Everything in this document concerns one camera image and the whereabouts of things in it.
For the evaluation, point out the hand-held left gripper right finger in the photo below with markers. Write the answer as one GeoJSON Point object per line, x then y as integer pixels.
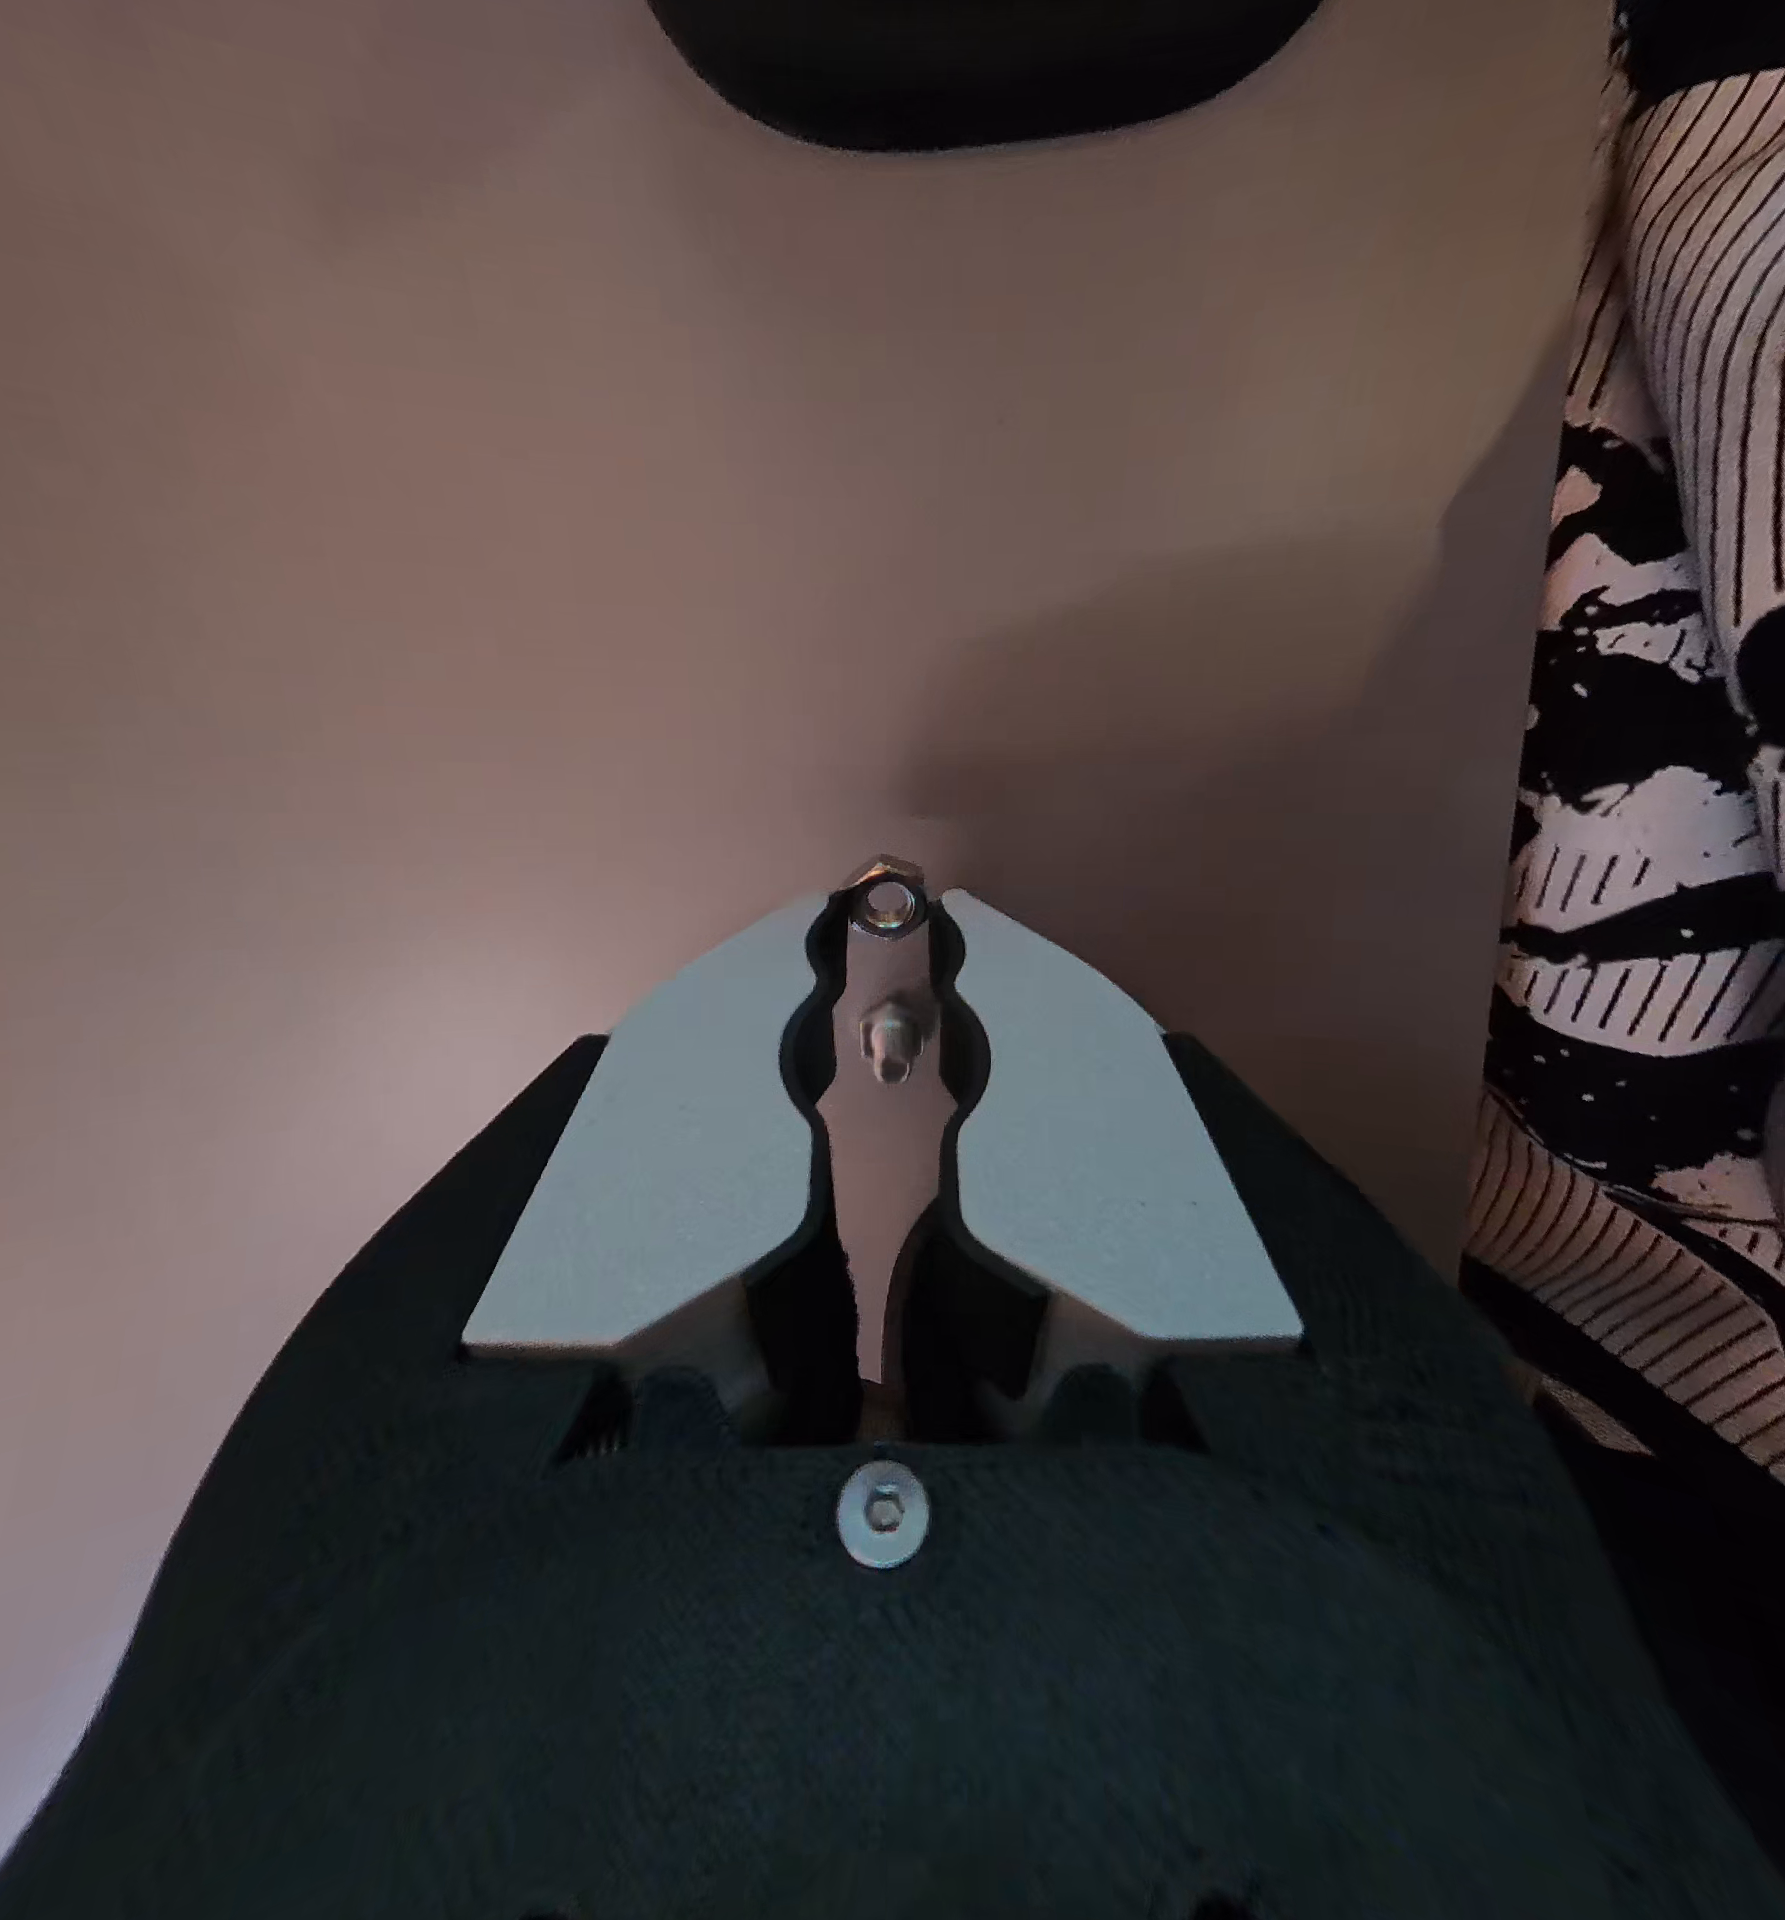
{"type": "Point", "coordinates": [1119, 1186]}

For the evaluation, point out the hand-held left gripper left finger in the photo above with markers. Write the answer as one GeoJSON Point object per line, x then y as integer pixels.
{"type": "Point", "coordinates": [633, 1186]}

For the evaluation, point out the silver bolt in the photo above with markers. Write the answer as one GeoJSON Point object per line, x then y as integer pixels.
{"type": "Point", "coordinates": [868, 919]}

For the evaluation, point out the black white patterned pants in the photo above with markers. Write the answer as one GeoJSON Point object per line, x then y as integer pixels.
{"type": "Point", "coordinates": [1657, 749]}

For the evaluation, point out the black honeycomb wrist rest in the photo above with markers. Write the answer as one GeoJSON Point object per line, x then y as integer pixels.
{"type": "Point", "coordinates": [983, 65]}

